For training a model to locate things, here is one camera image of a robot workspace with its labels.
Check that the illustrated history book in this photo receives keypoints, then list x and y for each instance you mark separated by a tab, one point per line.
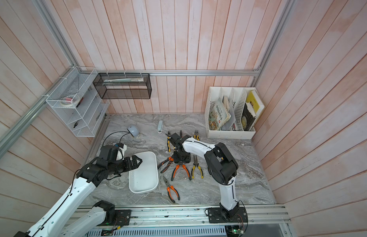
218	116

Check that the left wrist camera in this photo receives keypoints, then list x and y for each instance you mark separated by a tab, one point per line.
121	148

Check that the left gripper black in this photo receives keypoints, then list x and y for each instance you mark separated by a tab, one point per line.
129	167

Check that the yellow book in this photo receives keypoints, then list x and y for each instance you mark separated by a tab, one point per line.
257	104

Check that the light blue round clock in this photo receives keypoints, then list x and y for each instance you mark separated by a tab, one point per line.
134	131

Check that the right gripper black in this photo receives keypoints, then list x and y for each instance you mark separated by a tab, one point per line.
186	160

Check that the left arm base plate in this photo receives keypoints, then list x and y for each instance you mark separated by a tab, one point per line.
117	217

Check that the white file organizer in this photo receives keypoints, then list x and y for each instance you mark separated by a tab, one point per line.
233	99

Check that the white wire wall shelf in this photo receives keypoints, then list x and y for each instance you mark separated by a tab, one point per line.
85	119

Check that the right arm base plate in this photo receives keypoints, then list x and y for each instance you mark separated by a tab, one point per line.
218	215

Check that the black mesh wall basket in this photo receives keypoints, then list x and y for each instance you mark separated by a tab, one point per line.
123	85

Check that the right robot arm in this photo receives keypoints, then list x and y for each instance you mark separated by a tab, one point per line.
221	164

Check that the orange long nose pliers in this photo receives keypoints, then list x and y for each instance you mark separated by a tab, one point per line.
171	190

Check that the white plastic storage box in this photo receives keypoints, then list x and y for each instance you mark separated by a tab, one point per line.
145	177

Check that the tape roll on shelf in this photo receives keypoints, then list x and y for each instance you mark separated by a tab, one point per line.
70	101

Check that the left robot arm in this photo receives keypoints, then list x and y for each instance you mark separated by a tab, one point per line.
54	223

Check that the yellow black combination pliers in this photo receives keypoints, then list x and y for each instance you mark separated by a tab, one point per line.
168	134

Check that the black book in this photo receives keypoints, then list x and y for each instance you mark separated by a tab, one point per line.
248	117

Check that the aluminium front rail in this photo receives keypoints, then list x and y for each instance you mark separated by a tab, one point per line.
192	221

